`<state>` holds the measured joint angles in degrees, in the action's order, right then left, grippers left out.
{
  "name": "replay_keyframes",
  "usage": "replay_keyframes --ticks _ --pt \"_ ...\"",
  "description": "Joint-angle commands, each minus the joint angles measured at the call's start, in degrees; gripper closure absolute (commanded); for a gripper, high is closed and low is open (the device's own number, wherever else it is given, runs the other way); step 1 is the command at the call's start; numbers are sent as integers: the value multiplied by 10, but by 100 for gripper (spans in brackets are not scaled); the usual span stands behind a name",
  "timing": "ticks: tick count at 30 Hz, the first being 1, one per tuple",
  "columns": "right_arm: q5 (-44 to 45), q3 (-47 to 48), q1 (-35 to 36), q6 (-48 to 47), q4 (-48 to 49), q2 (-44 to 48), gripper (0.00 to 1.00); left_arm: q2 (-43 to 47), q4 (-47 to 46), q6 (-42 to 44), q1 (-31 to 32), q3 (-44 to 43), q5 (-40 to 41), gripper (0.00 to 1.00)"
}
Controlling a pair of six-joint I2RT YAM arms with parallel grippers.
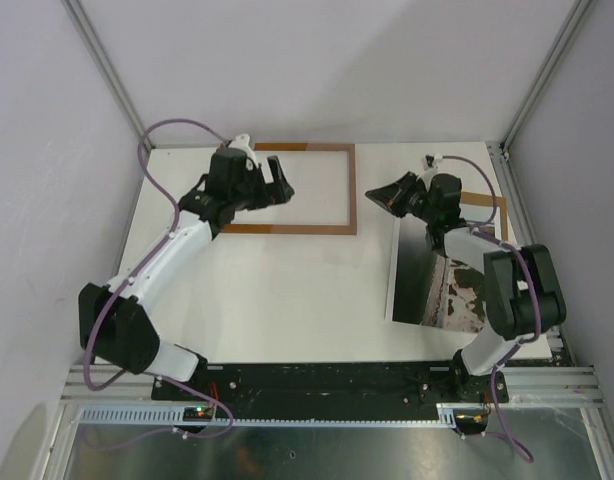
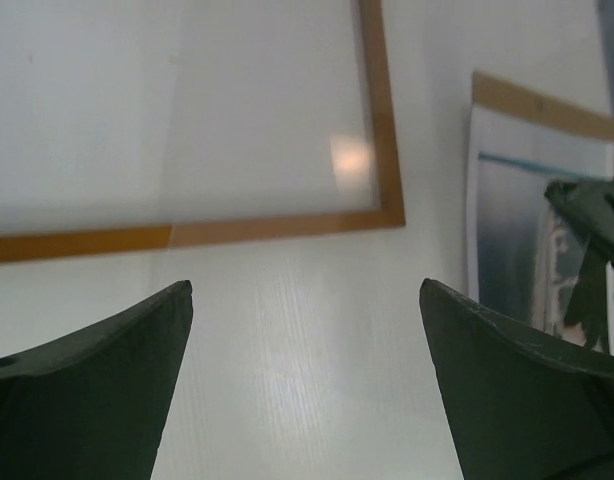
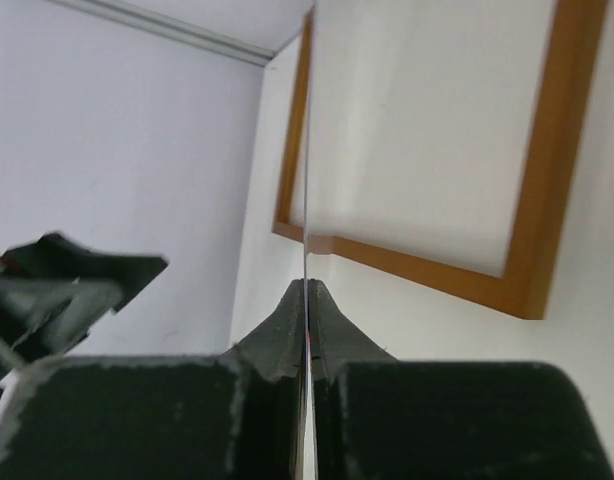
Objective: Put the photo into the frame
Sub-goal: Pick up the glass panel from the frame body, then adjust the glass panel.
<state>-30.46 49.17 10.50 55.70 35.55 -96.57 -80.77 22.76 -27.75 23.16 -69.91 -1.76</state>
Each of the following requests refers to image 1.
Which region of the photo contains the brown frame backing board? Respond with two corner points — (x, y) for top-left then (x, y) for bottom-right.
(460, 192), (510, 240)

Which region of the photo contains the aluminium corner post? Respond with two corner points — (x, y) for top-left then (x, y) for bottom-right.
(499, 0), (598, 152)
(61, 0), (146, 140)

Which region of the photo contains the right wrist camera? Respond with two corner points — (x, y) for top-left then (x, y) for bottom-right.
(422, 154), (443, 190)

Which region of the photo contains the left aluminium corner post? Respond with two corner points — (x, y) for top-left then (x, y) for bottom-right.
(61, 0), (146, 140)

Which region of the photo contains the aluminium front rail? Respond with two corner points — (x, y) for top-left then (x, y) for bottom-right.
(60, 366), (606, 408)

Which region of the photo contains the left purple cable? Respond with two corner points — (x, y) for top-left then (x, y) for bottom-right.
(81, 118), (236, 451)

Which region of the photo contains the wooden picture frame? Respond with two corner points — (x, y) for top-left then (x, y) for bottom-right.
(224, 143), (357, 235)

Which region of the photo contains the aerial beach photo print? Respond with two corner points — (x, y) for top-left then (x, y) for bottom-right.
(385, 217), (486, 334)

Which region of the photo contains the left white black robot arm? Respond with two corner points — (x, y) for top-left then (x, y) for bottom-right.
(78, 140), (295, 400)

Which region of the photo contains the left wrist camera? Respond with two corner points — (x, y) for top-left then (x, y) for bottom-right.
(228, 134), (257, 171)

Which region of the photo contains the grey slotted cable duct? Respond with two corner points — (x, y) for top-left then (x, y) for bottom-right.
(78, 405), (456, 429)

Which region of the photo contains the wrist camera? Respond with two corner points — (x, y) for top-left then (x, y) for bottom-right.
(422, 154), (443, 190)
(228, 134), (257, 171)

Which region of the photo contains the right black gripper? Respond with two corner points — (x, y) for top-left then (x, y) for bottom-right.
(367, 171), (438, 223)

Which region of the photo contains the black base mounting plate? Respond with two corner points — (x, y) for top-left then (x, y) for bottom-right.
(151, 361), (509, 420)

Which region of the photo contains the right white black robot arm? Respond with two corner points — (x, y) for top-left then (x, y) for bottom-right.
(365, 172), (566, 403)

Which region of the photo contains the right aluminium corner post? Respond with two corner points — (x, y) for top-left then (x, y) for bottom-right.
(499, 0), (598, 152)

